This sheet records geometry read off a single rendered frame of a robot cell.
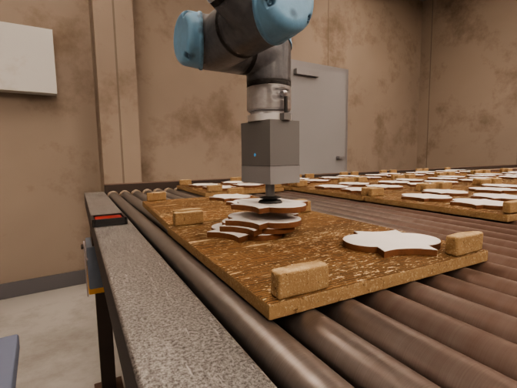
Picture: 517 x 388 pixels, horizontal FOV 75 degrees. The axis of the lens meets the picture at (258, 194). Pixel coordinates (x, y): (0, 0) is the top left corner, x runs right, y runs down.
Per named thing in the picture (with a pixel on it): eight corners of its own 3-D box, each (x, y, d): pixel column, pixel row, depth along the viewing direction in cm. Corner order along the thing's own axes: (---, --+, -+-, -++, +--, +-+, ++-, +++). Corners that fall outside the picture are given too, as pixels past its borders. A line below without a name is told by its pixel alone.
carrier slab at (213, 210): (168, 232, 69) (168, 224, 68) (142, 205, 105) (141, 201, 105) (311, 215, 84) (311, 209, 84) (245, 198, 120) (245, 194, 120)
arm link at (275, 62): (231, 21, 56) (272, 31, 61) (233, 88, 58) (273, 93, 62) (258, 3, 50) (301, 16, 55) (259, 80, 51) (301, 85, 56)
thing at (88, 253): (85, 303, 93) (80, 239, 91) (84, 286, 105) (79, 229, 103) (128, 295, 98) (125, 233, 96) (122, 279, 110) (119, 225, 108)
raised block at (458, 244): (457, 258, 43) (458, 237, 43) (443, 254, 45) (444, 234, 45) (483, 252, 46) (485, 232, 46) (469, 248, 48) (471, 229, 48)
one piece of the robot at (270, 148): (314, 99, 57) (314, 195, 59) (280, 105, 64) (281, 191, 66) (268, 93, 51) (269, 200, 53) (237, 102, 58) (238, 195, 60)
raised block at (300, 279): (278, 302, 31) (278, 273, 31) (269, 295, 33) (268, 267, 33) (330, 289, 34) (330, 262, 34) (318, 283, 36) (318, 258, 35)
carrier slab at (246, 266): (268, 321, 31) (268, 305, 31) (167, 233, 67) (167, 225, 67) (488, 261, 47) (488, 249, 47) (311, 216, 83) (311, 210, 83)
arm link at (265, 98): (272, 94, 62) (302, 85, 56) (272, 118, 63) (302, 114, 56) (238, 89, 58) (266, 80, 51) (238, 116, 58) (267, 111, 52)
